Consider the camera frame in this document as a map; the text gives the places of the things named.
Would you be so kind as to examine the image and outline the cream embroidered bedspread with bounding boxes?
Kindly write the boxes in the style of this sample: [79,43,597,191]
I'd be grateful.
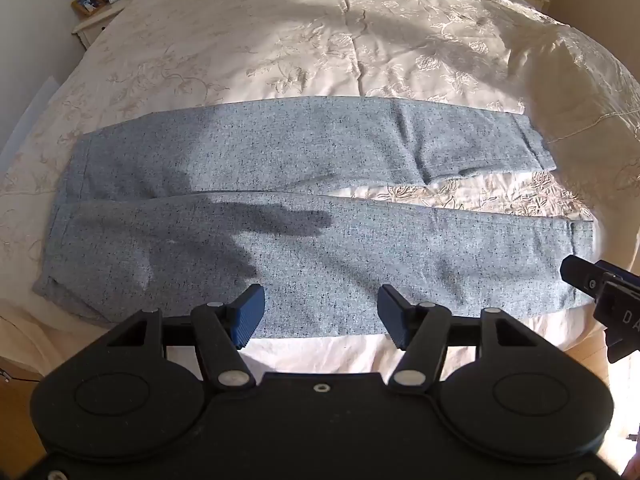
[0,0,640,381]

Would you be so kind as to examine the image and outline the grey speckled pants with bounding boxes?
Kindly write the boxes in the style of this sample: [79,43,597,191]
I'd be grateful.
[32,96,601,337]

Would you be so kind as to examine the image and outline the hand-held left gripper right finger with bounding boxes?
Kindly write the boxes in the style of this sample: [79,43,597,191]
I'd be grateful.
[377,284,542,394]

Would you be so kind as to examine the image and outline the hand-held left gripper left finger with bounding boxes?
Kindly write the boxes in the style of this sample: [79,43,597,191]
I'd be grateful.
[106,283,265,392]

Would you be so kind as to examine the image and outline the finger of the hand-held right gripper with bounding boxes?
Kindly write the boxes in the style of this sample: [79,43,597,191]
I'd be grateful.
[560,255,604,307]

